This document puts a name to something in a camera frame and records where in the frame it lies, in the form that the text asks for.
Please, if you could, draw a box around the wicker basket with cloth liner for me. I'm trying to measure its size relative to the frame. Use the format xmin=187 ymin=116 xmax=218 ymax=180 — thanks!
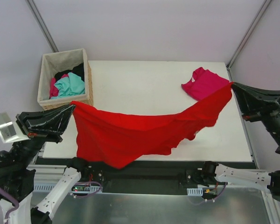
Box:
xmin=37 ymin=49 xmax=93 ymax=110

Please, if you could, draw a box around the magenta t shirt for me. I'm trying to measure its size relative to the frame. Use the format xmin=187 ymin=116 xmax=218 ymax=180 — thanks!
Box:
xmin=181 ymin=67 xmax=230 ymax=101

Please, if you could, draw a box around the red t shirt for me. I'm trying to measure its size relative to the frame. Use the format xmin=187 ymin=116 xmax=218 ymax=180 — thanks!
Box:
xmin=71 ymin=83 xmax=232 ymax=169

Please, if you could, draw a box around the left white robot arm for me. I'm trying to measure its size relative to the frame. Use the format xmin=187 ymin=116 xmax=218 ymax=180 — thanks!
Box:
xmin=0 ymin=105 xmax=89 ymax=224

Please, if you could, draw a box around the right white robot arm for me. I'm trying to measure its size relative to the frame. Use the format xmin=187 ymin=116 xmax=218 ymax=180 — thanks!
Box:
xmin=191 ymin=83 xmax=280 ymax=202

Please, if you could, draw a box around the pink t shirt in basket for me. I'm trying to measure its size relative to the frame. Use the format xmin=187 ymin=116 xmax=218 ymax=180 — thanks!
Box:
xmin=49 ymin=74 xmax=68 ymax=99

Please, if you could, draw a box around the teal t shirt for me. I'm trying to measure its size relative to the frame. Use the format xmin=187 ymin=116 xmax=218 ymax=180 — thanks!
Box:
xmin=51 ymin=72 xmax=85 ymax=99

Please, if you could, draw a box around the black t shirt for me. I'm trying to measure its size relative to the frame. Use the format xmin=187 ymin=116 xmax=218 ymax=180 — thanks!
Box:
xmin=54 ymin=63 xmax=84 ymax=82

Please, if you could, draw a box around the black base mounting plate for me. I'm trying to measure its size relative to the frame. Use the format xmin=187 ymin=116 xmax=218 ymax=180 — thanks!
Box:
xmin=35 ymin=158 xmax=256 ymax=195

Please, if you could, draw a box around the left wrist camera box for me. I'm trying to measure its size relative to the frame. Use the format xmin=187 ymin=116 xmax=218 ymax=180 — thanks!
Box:
xmin=0 ymin=112 xmax=29 ymax=143

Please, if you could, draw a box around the aluminium frame rail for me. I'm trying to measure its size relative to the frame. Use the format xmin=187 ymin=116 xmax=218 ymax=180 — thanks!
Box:
xmin=28 ymin=164 xmax=66 ymax=180

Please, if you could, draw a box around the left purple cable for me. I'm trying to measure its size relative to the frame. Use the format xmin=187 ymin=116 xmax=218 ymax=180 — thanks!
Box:
xmin=0 ymin=180 xmax=103 ymax=220

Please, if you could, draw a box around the purple cable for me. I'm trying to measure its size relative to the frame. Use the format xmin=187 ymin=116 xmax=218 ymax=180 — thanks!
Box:
xmin=189 ymin=182 xmax=229 ymax=206
xmin=0 ymin=180 xmax=103 ymax=220

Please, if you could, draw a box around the left white cable duct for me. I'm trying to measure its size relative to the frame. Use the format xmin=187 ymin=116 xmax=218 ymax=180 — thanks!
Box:
xmin=34 ymin=183 xmax=102 ymax=194

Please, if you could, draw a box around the white cable duct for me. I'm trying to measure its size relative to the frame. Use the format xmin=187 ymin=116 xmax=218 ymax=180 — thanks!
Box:
xmin=34 ymin=183 xmax=102 ymax=194
xmin=187 ymin=188 xmax=203 ymax=196

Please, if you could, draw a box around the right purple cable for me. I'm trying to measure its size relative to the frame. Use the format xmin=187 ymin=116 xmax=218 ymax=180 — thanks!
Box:
xmin=189 ymin=182 xmax=229 ymax=206

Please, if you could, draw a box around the right white cable duct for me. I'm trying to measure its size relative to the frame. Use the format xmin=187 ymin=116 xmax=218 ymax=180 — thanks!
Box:
xmin=187 ymin=188 xmax=203 ymax=196

